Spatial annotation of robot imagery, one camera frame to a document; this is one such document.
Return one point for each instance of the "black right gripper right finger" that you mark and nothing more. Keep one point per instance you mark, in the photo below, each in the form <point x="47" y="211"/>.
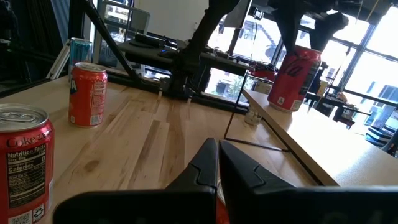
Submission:
<point x="280" y="205"/>

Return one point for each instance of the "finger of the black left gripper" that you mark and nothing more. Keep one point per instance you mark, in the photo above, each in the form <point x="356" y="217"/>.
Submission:
<point x="289" y="28"/>
<point x="329" y="26"/>

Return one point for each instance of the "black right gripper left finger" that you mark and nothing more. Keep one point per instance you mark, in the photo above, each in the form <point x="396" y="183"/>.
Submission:
<point x="186" y="205"/>

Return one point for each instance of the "red Coke Zero can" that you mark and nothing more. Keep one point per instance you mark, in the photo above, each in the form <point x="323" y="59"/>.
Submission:
<point x="25" y="161"/>
<point x="292" y="84"/>

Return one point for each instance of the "blue silver Red Bull can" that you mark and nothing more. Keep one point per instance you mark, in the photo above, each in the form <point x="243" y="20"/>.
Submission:
<point x="80" y="51"/>

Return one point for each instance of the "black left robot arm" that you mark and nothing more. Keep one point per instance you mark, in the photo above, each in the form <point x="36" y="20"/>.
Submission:
<point x="205" y="34"/>

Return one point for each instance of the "black computer mouse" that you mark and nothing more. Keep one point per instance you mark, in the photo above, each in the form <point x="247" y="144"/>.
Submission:
<point x="168" y="53"/>

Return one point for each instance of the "black keyboard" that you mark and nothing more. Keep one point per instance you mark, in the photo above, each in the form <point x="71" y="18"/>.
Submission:
<point x="149" y="40"/>

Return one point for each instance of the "white angled metal profile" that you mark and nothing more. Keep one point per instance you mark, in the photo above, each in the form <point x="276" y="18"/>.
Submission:
<point x="59" y="62"/>

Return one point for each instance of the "black aluminium table frame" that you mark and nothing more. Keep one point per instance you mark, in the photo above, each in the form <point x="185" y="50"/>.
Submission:
<point x="109" y="37"/>

